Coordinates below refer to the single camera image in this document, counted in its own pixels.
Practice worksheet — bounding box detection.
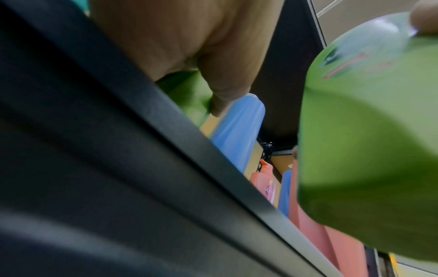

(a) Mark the person's left hand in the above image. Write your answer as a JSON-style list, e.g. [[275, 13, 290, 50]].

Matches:
[[89, 0, 285, 117]]

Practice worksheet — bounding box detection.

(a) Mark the black metal shelving rack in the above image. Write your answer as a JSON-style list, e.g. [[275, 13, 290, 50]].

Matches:
[[0, 0, 438, 277]]

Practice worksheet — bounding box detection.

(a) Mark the person's right hand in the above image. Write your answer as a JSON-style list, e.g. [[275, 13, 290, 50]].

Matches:
[[409, 0, 438, 35]]

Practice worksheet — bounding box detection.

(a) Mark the small blue shampoo bottle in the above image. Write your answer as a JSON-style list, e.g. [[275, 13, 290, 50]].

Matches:
[[277, 169, 293, 217]]

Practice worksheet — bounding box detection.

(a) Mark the large blue shampoo bottle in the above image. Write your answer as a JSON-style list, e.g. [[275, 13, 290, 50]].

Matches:
[[209, 93, 266, 174]]

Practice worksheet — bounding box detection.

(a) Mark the large green shampoo bottle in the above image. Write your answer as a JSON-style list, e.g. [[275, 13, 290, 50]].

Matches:
[[155, 70, 213, 128], [297, 11, 438, 261]]

